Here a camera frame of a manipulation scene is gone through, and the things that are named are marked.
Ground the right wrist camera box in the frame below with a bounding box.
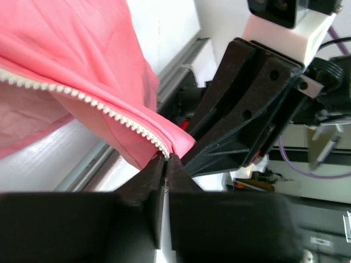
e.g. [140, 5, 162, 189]
[242, 0, 343, 66]

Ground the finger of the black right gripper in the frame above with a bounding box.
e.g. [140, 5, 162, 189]
[189, 38, 257, 140]

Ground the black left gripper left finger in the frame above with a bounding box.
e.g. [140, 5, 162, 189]
[1, 156, 165, 262]

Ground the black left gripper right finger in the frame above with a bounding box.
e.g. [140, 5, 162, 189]
[166, 155, 304, 262]

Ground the aluminium table edge rail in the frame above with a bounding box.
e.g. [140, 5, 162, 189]
[55, 38, 212, 192]

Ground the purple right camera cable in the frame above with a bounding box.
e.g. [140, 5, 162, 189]
[278, 26, 351, 180]

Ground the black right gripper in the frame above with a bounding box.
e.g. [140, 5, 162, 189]
[182, 48, 350, 177]

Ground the pink hooded zip jacket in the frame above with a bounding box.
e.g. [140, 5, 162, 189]
[1, 1, 195, 169]

